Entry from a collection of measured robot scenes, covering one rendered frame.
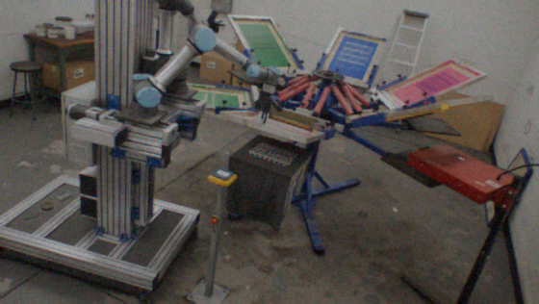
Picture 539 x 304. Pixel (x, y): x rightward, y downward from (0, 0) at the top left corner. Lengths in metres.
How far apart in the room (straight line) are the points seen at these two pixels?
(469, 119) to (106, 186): 5.49
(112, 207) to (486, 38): 5.60
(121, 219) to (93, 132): 0.84
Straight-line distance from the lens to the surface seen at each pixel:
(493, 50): 6.98
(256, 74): 2.46
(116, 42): 2.65
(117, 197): 3.05
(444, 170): 2.96
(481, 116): 7.10
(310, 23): 7.28
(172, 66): 2.29
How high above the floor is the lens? 2.20
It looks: 24 degrees down
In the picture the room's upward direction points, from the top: 10 degrees clockwise
